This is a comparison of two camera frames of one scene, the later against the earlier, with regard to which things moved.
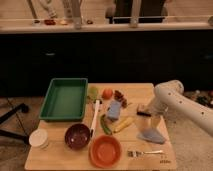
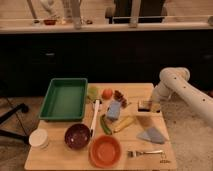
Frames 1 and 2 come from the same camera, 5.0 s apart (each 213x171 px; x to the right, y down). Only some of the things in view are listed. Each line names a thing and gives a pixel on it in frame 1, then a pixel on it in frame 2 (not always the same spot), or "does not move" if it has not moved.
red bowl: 105,151 does not move
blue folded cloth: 151,135 does not move
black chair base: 16,135 does not move
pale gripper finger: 143,125 to 140,105
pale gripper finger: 155,123 to 155,107
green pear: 93,91 does not move
